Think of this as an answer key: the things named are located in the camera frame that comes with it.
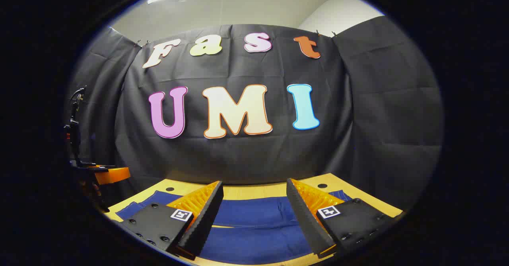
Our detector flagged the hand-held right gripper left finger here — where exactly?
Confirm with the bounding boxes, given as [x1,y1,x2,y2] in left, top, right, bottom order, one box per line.
[119,181,224,261]

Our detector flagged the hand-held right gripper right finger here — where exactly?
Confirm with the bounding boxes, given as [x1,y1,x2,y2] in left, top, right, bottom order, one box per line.
[286,178,404,258]

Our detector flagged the blue jeans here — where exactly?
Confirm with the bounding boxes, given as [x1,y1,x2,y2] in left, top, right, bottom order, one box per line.
[115,190,352,265]

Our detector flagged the black backdrop cloth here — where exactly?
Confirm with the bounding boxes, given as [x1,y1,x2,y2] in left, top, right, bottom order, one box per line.
[66,16,444,211]

